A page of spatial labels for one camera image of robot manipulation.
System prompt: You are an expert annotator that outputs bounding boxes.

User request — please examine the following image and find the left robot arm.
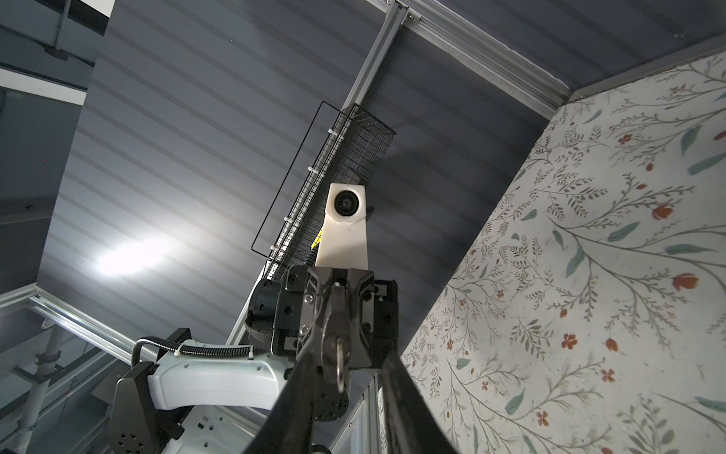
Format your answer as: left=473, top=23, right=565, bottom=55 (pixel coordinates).
left=109, top=266, right=399, bottom=453

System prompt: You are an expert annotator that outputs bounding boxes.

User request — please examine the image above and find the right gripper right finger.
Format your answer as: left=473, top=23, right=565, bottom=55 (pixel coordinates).
left=382, top=354, right=457, bottom=454

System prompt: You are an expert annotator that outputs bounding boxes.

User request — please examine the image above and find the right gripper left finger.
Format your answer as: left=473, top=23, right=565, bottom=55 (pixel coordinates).
left=244, top=353, right=317, bottom=454

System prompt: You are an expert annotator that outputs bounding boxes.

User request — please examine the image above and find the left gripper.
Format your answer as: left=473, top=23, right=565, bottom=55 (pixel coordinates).
left=246, top=265, right=399, bottom=363

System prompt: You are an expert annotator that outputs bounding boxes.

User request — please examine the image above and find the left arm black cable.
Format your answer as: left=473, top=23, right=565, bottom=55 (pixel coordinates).
left=131, top=337, right=256, bottom=367

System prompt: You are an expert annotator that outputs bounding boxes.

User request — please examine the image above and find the black wire basket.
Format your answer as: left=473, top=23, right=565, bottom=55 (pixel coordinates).
left=251, top=101, right=396, bottom=281

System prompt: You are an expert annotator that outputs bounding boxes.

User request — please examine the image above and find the yellow brush in basket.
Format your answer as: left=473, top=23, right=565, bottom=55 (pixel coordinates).
left=311, top=229, right=323, bottom=250

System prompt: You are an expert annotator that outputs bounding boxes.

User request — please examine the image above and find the small black padlock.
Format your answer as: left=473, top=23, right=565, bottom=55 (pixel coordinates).
left=321, top=283, right=352, bottom=393

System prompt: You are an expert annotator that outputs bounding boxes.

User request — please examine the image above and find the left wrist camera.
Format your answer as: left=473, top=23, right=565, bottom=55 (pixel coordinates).
left=315, top=183, right=369, bottom=270

